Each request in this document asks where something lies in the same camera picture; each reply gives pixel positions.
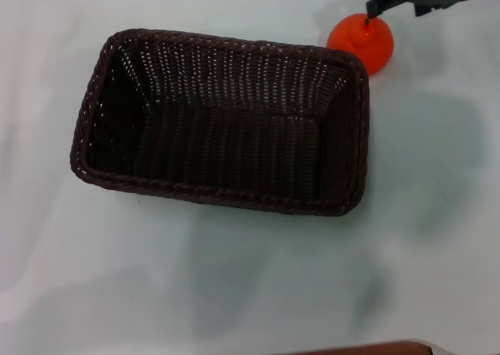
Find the black woven rectangular basket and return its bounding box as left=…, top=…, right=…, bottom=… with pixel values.
left=69, top=28, right=371, bottom=217

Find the orange fruit with stem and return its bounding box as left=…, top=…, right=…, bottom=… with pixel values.
left=326, top=13, right=395, bottom=77

